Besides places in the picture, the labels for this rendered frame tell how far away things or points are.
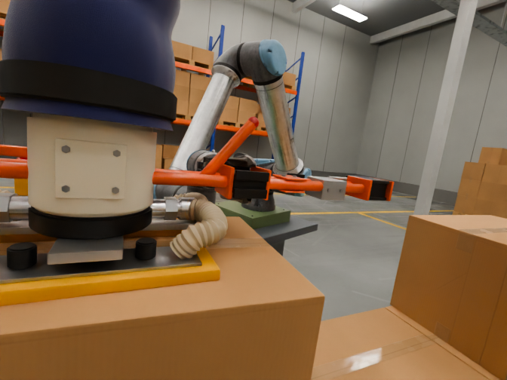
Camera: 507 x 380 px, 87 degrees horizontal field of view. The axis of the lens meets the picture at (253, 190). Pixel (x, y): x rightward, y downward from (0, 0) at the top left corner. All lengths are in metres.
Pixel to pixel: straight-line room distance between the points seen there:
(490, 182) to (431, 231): 6.67
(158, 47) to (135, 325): 0.35
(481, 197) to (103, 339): 7.79
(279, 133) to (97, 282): 0.92
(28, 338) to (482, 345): 1.16
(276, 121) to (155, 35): 0.76
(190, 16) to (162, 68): 9.34
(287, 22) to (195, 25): 3.36
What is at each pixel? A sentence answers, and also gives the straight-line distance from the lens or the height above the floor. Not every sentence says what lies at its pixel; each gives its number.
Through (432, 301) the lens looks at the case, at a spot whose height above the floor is 0.66.
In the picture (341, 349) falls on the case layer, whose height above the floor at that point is 0.54.
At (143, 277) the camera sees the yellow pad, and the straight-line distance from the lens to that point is 0.39.
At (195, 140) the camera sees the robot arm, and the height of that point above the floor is 1.14.
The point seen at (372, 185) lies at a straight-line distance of 0.71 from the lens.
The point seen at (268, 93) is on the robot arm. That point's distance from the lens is 1.07.
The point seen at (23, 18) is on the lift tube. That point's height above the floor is 1.26.
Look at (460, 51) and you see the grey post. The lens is 4.19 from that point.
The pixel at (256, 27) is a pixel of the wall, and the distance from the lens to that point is 10.55.
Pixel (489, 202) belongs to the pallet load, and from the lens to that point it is 7.86.
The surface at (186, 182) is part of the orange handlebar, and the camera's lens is 0.47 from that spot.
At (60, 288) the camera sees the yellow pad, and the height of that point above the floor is 0.96.
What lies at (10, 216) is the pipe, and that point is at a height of 1.01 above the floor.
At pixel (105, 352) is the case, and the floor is 0.91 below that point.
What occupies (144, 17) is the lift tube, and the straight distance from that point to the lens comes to 0.43.
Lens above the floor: 1.15
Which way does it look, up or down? 9 degrees down
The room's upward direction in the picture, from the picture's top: 7 degrees clockwise
